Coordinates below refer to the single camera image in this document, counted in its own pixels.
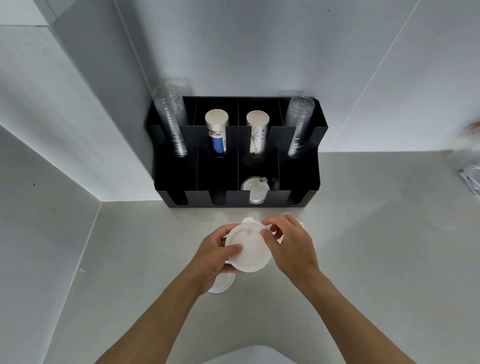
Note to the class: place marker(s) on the person's left hand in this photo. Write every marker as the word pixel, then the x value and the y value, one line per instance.
pixel 204 262

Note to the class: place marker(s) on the blue print paper cup stack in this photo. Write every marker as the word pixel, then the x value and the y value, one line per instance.
pixel 216 131

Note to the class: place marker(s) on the stack of clear plastic cups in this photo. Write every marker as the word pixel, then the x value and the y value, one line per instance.
pixel 298 120
pixel 170 116

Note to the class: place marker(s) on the person's white shirt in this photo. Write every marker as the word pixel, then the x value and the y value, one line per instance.
pixel 258 356

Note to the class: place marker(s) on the stack of white lids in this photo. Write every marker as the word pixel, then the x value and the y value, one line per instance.
pixel 255 190

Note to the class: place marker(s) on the black print paper cup stack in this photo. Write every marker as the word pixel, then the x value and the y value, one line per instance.
pixel 258 131

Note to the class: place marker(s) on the clear plastic packet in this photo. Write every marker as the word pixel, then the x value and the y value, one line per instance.
pixel 470 180

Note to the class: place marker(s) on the person's right forearm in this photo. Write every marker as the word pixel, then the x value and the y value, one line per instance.
pixel 345 318

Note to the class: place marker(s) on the person's left thumb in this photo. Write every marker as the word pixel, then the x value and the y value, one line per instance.
pixel 230 252

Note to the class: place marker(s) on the person's right hand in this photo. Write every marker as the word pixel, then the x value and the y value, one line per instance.
pixel 296 247

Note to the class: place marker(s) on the person's right middle finger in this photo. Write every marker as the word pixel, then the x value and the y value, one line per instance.
pixel 279 233

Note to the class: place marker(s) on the person's right thumb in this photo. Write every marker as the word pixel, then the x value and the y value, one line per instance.
pixel 269 243

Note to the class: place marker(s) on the white plastic cup lid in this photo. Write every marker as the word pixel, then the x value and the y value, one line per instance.
pixel 221 285
pixel 250 251

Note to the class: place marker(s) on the black cup organizer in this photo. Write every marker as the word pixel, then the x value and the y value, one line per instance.
pixel 204 180

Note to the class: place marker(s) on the person's left forearm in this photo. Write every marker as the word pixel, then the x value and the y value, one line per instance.
pixel 153 322

